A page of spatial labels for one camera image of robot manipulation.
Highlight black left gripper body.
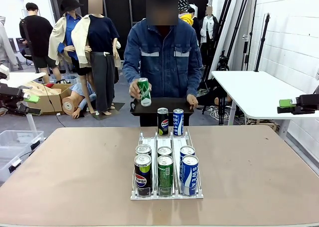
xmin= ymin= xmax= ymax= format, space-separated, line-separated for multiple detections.
xmin=0 ymin=82 xmax=25 ymax=111

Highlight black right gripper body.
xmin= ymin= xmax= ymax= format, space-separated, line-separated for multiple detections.
xmin=295 ymin=94 xmax=319 ymax=113

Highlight green Chilsung soda can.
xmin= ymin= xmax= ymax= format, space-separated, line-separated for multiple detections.
xmin=157 ymin=155 xmax=174 ymax=197
xmin=157 ymin=146 xmax=173 ymax=158
xmin=137 ymin=77 xmax=152 ymax=107

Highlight black serving tray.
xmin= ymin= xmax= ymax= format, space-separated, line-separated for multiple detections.
xmin=130 ymin=97 xmax=194 ymax=117

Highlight blue Pocari Sweat can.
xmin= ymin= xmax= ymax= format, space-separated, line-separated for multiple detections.
xmin=172 ymin=109 xmax=184 ymax=136
xmin=179 ymin=145 xmax=196 ymax=182
xmin=181 ymin=155 xmax=199 ymax=197

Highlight person's right forearm denim sleeve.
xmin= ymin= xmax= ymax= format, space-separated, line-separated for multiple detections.
xmin=122 ymin=62 xmax=142 ymax=86

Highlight person's left forearm denim sleeve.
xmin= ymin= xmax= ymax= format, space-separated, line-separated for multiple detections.
xmin=185 ymin=65 xmax=203 ymax=98

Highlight person in grey hoodie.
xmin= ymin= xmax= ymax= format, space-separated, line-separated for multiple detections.
xmin=0 ymin=15 xmax=18 ymax=70

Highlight person in black outfit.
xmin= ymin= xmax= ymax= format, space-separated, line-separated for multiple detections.
xmin=19 ymin=2 xmax=62 ymax=84

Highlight person in denim jacket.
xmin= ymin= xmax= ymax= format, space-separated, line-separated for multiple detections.
xmin=122 ymin=0 xmax=203 ymax=127

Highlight person bucket hat yellow hoodie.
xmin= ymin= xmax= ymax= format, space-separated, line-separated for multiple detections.
xmin=178 ymin=0 xmax=201 ymax=47

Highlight person's left hand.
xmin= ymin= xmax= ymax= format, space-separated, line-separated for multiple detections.
xmin=186 ymin=94 xmax=199 ymax=111

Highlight person's right hand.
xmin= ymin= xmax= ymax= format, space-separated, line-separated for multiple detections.
xmin=129 ymin=81 xmax=140 ymax=100

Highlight brown cardboard box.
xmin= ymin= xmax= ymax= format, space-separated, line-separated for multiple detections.
xmin=4 ymin=81 xmax=73 ymax=115

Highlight white table with round leg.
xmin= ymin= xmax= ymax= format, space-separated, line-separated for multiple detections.
xmin=0 ymin=72 xmax=47 ymax=135

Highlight wooden crate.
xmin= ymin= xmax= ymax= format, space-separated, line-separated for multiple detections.
xmin=256 ymin=119 xmax=280 ymax=132

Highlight clear plastic storage bin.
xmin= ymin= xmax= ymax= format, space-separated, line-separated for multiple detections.
xmin=0 ymin=146 xmax=28 ymax=183
xmin=0 ymin=130 xmax=45 ymax=150

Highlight large white table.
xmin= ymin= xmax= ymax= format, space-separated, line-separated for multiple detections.
xmin=211 ymin=70 xmax=319 ymax=126

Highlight mannequin torso in blue shirt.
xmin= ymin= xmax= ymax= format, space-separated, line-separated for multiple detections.
xmin=62 ymin=82 xmax=97 ymax=119

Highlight black pole stand on table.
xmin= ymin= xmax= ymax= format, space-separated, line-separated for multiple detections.
xmin=253 ymin=12 xmax=271 ymax=73

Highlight thin black upright stand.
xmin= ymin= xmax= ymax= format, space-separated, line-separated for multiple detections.
xmin=245 ymin=0 xmax=259 ymax=71

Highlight leaning black light stands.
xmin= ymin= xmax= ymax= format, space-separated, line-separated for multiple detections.
xmin=201 ymin=0 xmax=236 ymax=83

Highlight mannequin in white jacket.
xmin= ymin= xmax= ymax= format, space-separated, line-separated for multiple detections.
xmin=200 ymin=6 xmax=219 ymax=66

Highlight black Pepsi can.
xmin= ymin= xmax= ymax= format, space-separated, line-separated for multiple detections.
xmin=134 ymin=154 xmax=153 ymax=197
xmin=135 ymin=144 xmax=152 ymax=157
xmin=157 ymin=108 xmax=169 ymax=137

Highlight white can dispenser rack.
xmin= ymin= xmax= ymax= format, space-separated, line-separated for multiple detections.
xmin=130 ymin=128 xmax=204 ymax=201

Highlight white coiled cable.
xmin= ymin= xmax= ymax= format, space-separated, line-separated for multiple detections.
xmin=209 ymin=105 xmax=233 ymax=123

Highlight black camera tripod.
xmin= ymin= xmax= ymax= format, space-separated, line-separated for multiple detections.
xmin=216 ymin=50 xmax=230 ymax=71

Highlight black mannequin base plate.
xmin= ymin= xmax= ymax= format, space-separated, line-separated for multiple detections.
xmin=91 ymin=102 xmax=126 ymax=121

